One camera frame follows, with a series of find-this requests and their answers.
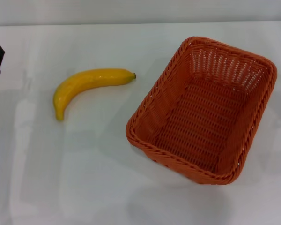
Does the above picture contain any yellow plastic banana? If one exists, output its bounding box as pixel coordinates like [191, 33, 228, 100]
[52, 68, 136, 122]

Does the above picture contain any orange woven plastic basket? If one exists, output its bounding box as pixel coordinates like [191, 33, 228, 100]
[125, 36, 278, 186]

